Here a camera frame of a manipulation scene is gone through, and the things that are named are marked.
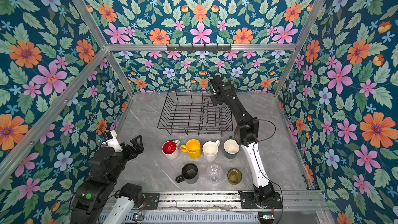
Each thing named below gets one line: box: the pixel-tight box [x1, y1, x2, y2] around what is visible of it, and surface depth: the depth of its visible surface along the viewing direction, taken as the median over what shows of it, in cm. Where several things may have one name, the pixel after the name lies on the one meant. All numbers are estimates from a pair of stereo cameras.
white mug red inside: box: [161, 138, 181, 161], surface depth 88 cm
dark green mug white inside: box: [223, 135, 240, 160], surface depth 84 cm
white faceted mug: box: [202, 140, 221, 163], surface depth 84 cm
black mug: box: [175, 163, 199, 185], surface depth 78 cm
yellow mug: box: [180, 138, 202, 160], surface depth 86 cm
